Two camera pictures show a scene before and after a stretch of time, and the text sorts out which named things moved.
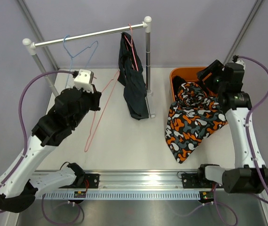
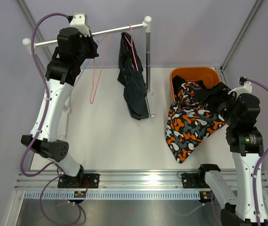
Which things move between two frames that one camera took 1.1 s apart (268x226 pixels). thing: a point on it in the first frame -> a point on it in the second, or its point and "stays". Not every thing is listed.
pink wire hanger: [86, 149] -> [105, 57]
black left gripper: [95, 97] -> [92, 45]
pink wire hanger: [130, 44] stays
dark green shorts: [130, 77] stays
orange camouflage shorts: [193, 116] stays
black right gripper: [215, 68] -> [220, 92]
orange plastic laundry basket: [189, 74] stays
